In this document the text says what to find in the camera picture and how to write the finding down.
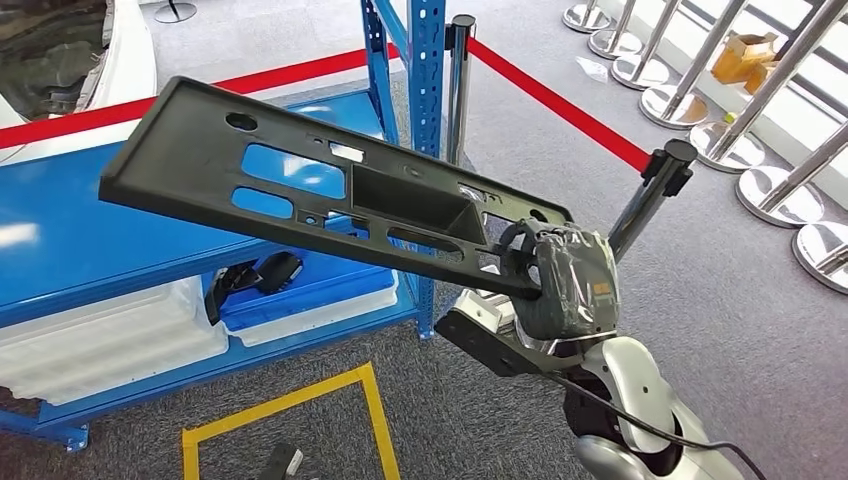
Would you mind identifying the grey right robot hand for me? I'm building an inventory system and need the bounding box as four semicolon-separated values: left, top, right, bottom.
496;218;622;346

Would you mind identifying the black plastic plate holder part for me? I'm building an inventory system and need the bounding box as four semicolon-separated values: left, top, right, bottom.
97;74;576;303

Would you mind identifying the black plastic car part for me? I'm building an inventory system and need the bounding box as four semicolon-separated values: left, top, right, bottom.
203;260;261;327
254;251;305;297

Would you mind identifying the blue metal shelf rack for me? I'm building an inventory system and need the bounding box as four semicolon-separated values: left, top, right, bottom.
0;0;446;455

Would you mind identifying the steel barrier stanchion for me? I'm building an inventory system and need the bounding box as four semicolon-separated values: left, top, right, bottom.
791;221;848;296
735;122;848;230
639;0;753;131
609;0;687;92
606;137;700;266
688;0;848;175
153;0;199;25
587;0;645;61
561;0;614;34
445;13;478;168

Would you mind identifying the red barrier belt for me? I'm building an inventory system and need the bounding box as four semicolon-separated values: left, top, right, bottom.
0;42;402;152
466;38;654;175

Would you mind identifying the clear plastic wrap scrap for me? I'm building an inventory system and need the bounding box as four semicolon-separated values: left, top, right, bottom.
574;54;609;84

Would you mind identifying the blue plastic bin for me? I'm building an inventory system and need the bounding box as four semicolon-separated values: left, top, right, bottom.
215;248;399;333

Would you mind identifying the white plastic bin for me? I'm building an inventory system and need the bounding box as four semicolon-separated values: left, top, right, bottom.
228;270;401;349
0;274;230;407

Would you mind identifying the brown cardboard box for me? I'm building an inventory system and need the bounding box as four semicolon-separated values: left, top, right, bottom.
743;60;783;96
710;31;780;86

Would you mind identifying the yellow floor tape square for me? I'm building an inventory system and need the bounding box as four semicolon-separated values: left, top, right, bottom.
180;362;402;480

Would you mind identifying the white car body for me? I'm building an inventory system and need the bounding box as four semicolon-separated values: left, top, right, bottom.
0;0;376;167

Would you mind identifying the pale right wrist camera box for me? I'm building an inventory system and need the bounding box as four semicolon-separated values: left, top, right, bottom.
453;288;525;333

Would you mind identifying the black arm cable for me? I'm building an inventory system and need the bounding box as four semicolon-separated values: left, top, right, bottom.
549;374;770;480

